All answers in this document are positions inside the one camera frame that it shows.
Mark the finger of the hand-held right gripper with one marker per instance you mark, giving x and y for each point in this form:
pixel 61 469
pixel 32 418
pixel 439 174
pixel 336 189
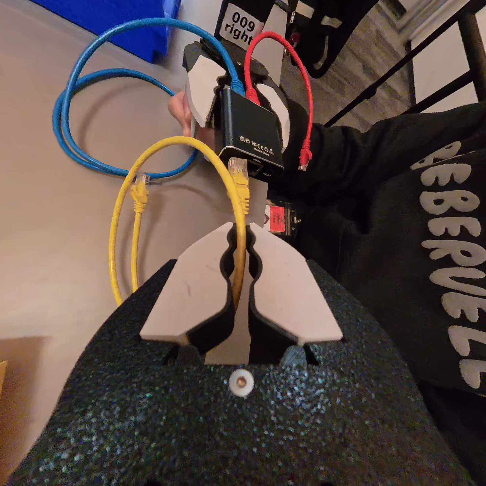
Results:
pixel 279 108
pixel 203 91

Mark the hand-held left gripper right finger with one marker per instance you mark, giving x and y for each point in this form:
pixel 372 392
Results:
pixel 292 292

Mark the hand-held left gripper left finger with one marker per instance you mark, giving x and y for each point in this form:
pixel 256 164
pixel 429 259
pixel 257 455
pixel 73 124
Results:
pixel 186 288

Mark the black network splitter box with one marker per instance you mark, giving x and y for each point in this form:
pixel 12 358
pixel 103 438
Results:
pixel 246 121

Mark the person's right forearm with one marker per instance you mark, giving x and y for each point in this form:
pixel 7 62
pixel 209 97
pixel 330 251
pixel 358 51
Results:
pixel 341 159

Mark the person's right hand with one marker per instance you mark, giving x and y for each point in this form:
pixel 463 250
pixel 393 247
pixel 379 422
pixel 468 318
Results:
pixel 178 108

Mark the red badge card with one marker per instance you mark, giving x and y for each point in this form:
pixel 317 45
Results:
pixel 279 220

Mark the large blue plastic bin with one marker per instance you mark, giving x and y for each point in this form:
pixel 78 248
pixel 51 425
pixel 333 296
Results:
pixel 114 22

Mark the black metal frame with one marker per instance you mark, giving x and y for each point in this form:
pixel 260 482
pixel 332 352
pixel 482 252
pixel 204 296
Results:
pixel 474 45

